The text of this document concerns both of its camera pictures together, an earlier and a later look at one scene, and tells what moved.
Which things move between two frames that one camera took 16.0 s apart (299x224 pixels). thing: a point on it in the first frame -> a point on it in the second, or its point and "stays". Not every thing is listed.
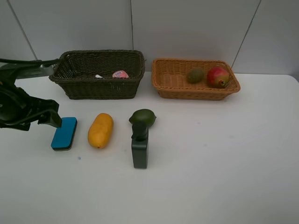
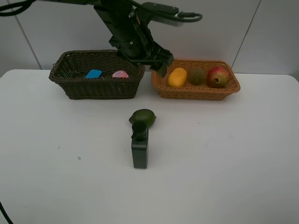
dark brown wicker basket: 99,74 stays
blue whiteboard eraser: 63,137 -> 94,74
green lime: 143,115 stays
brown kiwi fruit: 195,75 stays
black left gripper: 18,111 -> 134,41
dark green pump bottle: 140,145 stays
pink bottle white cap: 120,74 stays
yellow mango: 100,130 -> 177,77
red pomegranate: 217,77 stays
